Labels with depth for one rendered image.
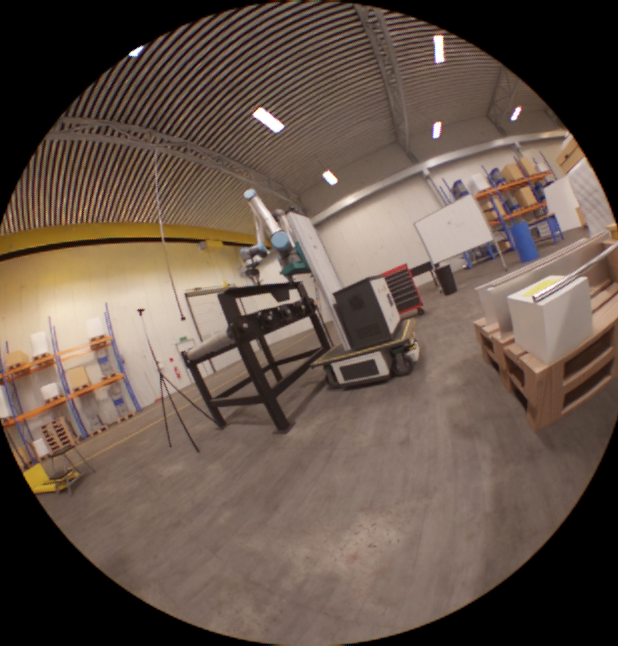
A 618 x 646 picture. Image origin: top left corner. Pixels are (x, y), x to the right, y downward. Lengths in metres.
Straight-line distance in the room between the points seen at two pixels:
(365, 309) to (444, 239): 4.34
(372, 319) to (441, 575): 1.55
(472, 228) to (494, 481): 5.21
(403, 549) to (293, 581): 0.36
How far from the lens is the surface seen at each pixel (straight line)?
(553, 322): 0.83
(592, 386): 1.23
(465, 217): 5.60
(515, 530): 0.80
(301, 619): 0.81
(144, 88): 8.08
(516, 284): 1.13
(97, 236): 8.39
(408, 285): 3.64
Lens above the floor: 0.73
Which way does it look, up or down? 1 degrees down
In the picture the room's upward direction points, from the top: 23 degrees counter-clockwise
